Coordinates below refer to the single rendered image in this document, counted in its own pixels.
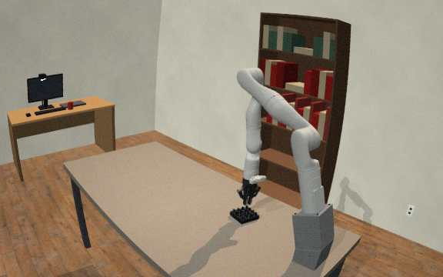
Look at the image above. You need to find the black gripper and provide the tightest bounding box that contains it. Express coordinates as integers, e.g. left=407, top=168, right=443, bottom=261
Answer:
left=237, top=178, right=261, bottom=206

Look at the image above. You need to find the black knob box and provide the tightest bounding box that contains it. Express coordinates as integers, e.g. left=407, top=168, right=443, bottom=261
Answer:
left=230, top=205, right=259, bottom=224

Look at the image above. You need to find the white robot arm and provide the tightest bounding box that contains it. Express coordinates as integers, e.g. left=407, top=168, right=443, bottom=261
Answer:
left=237, top=68, right=325, bottom=214

